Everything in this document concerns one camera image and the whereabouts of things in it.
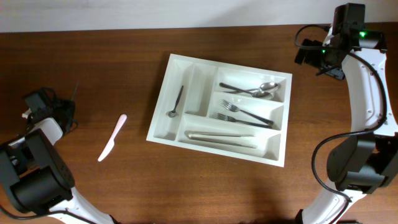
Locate small steel teaspoon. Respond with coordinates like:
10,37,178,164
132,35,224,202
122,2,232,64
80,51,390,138
71,82,79,101
168,86,184,118

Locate large steel spoon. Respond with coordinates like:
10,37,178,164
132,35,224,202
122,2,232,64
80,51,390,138
219,82,279,93
219,83,274,100

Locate pink plastic knife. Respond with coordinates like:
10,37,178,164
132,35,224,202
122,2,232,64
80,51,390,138
98,114,127,162

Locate white cutlery tray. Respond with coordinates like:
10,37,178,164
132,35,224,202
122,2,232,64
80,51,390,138
146,54,292,167

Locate steel fork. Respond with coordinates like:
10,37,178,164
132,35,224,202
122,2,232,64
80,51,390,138
210,113,272,129
221,100,274,125

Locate steel serrated tongs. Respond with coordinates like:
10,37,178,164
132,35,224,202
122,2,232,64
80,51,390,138
185,131,257,149

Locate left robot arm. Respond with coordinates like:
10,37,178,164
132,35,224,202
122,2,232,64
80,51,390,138
1,87,117,224

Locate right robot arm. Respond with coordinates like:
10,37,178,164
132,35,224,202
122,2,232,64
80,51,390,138
295,3,397,223

